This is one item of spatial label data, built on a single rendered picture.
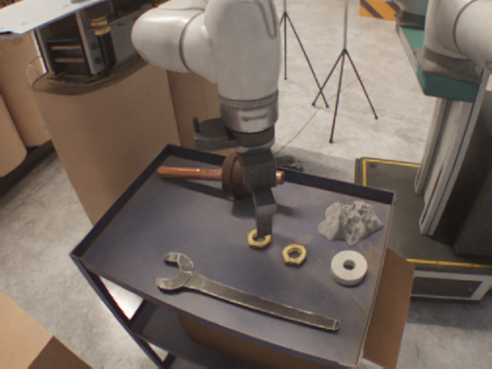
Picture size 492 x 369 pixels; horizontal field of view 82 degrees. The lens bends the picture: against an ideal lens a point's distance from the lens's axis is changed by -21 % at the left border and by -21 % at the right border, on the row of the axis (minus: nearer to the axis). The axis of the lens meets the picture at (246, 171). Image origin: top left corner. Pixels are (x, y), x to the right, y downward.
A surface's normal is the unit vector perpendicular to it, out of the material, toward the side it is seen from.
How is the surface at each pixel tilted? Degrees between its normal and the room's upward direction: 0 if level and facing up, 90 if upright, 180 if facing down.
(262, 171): 90
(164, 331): 0
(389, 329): 26
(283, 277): 0
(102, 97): 90
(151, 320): 0
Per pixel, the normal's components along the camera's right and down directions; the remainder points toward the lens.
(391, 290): 0.33, -0.60
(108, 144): 0.29, 0.59
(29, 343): -0.07, -0.77
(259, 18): 0.44, 0.37
